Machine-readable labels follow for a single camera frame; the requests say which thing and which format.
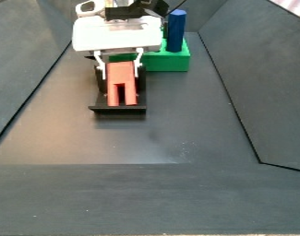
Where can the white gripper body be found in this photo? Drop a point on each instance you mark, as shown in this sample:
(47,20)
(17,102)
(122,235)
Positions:
(95,34)

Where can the green fixture block with holes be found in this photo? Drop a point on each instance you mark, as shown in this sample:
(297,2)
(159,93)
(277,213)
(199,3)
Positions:
(161,61)

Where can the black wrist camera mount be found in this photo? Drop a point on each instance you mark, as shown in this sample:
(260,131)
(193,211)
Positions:
(138,9)

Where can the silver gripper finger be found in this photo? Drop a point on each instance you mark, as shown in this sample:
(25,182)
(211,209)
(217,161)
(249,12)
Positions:
(100,63)
(137,60)

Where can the black curved regrasp stand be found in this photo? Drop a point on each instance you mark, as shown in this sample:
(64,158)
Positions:
(100,104)

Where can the red square-circle forked block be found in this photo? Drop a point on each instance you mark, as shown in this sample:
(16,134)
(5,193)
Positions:
(120,77)

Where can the blue hexagonal prism peg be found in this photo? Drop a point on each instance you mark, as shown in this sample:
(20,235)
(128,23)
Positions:
(174,32)

